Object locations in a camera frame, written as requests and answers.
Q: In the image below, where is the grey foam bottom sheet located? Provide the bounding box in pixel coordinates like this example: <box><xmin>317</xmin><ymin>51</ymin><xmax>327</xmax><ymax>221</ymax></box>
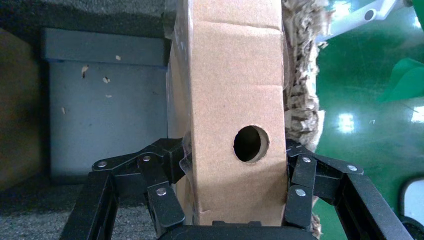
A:
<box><xmin>43</xmin><ymin>28</ymin><xmax>170</xmax><ymax>185</ymax></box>

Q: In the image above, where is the green table cloth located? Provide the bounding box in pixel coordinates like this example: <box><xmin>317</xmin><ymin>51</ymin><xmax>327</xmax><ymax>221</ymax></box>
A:
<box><xmin>377</xmin><ymin>0</ymin><xmax>424</xmax><ymax>104</ymax></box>

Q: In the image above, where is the white metal frame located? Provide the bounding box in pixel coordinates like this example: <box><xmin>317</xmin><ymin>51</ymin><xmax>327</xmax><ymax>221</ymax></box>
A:
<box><xmin>316</xmin><ymin>0</ymin><xmax>408</xmax><ymax>42</ymax></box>

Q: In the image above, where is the large open cardboard carton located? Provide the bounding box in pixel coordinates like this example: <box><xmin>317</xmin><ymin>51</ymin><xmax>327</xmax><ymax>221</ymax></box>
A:
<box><xmin>0</xmin><ymin>0</ymin><xmax>327</xmax><ymax>240</ymax></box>

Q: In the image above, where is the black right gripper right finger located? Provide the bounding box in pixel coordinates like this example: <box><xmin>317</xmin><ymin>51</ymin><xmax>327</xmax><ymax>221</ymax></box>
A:
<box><xmin>284</xmin><ymin>139</ymin><xmax>415</xmax><ymax>240</ymax></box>

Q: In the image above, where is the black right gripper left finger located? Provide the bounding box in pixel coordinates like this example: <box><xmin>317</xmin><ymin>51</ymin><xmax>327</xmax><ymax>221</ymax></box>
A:
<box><xmin>59</xmin><ymin>137</ymin><xmax>186</xmax><ymax>240</ymax></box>

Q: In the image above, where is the small brown cardboard box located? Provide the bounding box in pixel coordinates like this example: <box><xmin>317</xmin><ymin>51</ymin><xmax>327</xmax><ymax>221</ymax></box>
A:
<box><xmin>167</xmin><ymin>0</ymin><xmax>289</xmax><ymax>228</ymax></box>

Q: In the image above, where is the black foam insert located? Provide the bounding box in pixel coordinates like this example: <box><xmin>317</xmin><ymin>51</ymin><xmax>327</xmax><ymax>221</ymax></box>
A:
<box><xmin>0</xmin><ymin>0</ymin><xmax>173</xmax><ymax>39</ymax></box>
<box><xmin>0</xmin><ymin>175</ymin><xmax>157</xmax><ymax>240</ymax></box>

